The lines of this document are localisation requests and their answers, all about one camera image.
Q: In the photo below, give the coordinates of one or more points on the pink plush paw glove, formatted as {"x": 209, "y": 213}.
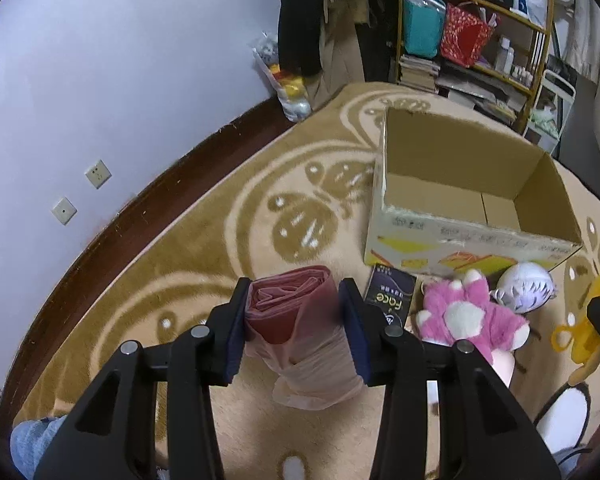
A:
{"x": 462, "y": 309}

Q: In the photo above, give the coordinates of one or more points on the clear plastic snack bag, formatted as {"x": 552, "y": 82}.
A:
{"x": 289, "y": 88}

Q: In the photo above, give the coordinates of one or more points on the stack of books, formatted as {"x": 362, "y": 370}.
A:
{"x": 418, "y": 73}

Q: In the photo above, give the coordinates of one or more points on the beige hanging coat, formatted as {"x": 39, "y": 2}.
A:
{"x": 340, "y": 52}

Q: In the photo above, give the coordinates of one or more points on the black Face tissue pack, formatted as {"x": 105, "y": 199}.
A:
{"x": 392, "y": 291}

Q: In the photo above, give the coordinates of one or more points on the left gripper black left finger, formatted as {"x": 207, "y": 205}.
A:
{"x": 110, "y": 432}

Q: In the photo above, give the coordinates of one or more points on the red gift bag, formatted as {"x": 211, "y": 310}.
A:
{"x": 467, "y": 29}

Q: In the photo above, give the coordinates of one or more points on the white black plush slipper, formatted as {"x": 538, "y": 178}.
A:
{"x": 563, "y": 420}

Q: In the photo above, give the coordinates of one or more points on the blue jeans leg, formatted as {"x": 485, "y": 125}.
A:
{"x": 29, "y": 440}

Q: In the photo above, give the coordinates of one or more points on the white wall socket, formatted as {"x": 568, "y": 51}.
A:
{"x": 98, "y": 174}

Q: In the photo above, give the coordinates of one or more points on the pink garbage bag roll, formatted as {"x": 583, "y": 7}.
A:
{"x": 294, "y": 325}

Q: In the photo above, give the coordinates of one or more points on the wooden shelf unit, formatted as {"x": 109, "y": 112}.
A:
{"x": 534, "y": 53}

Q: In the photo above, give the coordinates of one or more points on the lavender haired plush doll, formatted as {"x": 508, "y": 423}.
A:
{"x": 524, "y": 287}

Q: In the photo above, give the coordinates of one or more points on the open cardboard box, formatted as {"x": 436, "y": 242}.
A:
{"x": 451, "y": 194}

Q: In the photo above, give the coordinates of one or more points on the teal storage bag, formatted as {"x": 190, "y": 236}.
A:
{"x": 423, "y": 24}

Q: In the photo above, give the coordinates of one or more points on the beige patterned rug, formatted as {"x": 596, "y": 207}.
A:
{"x": 304, "y": 199}

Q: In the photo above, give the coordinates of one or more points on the black hanging coat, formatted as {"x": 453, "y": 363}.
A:
{"x": 299, "y": 33}

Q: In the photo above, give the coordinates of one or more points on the white rolling cart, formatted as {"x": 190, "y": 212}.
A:
{"x": 550, "y": 112}

